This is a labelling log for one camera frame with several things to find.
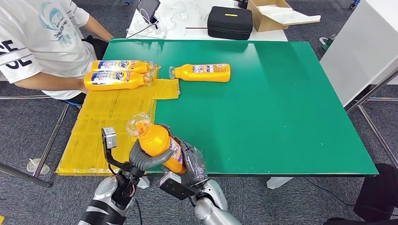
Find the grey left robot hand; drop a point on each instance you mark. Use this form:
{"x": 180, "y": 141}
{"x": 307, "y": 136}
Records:
{"x": 143, "y": 161}

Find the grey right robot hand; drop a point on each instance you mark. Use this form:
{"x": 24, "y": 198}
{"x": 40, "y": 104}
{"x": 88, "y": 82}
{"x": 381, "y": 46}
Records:
{"x": 196, "y": 164}

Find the orange detergent bottle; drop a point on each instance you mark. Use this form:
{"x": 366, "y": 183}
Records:
{"x": 136, "y": 66}
{"x": 118, "y": 84}
{"x": 186, "y": 74}
{"x": 155, "y": 139}

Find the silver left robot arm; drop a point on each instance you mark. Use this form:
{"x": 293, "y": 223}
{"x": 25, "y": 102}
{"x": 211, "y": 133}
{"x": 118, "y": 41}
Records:
{"x": 102, "y": 202}

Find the person's right forearm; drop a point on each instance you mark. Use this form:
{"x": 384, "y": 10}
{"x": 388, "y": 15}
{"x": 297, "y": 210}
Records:
{"x": 49, "y": 83}

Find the person's left forearm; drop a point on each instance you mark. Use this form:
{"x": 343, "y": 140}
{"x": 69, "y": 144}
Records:
{"x": 98, "y": 28}

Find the white table leg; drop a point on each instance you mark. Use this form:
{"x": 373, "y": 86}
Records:
{"x": 277, "y": 182}
{"x": 144, "y": 183}

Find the blue stool seat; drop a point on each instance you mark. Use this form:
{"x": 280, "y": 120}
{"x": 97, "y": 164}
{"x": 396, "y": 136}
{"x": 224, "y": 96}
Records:
{"x": 73, "y": 103}

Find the clear plastic cup lid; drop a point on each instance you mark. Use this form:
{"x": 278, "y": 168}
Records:
{"x": 37, "y": 166}

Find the white power strip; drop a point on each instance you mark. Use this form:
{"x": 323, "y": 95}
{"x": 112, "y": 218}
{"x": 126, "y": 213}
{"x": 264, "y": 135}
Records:
{"x": 148, "y": 32}

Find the thin dark stick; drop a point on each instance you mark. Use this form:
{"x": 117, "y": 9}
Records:
{"x": 196, "y": 28}

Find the black zip case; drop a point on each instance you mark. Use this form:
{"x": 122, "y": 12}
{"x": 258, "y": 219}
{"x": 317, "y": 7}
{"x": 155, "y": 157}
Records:
{"x": 229, "y": 24}

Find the dark tablet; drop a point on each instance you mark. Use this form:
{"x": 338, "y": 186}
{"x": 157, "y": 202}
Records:
{"x": 148, "y": 7}

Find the person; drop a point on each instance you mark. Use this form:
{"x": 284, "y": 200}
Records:
{"x": 46, "y": 40}

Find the open cardboard box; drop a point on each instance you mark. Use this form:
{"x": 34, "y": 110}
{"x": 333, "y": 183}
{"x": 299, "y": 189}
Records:
{"x": 263, "y": 23}

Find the small black device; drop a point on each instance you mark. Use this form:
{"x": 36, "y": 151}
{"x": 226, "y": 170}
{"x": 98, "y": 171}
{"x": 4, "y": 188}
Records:
{"x": 242, "y": 4}

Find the white sheet in box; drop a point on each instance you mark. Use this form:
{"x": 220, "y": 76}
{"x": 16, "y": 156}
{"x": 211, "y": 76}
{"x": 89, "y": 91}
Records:
{"x": 289, "y": 17}

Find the green floor object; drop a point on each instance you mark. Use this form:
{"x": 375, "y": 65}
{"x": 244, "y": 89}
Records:
{"x": 326, "y": 44}

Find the white cabinet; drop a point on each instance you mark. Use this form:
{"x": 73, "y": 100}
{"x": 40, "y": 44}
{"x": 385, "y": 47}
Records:
{"x": 357, "y": 46}

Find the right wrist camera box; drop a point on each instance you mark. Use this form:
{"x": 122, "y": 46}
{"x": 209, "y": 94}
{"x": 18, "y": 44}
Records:
{"x": 177, "y": 186}

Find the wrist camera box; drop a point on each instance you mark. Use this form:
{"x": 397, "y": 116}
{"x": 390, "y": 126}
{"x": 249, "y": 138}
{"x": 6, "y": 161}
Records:
{"x": 177, "y": 186}
{"x": 108, "y": 138}

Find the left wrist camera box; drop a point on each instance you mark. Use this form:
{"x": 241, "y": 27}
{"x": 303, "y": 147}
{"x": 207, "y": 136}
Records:
{"x": 108, "y": 138}

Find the steel tube frame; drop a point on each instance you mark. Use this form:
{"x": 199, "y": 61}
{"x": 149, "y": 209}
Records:
{"x": 25, "y": 97}
{"x": 385, "y": 99}

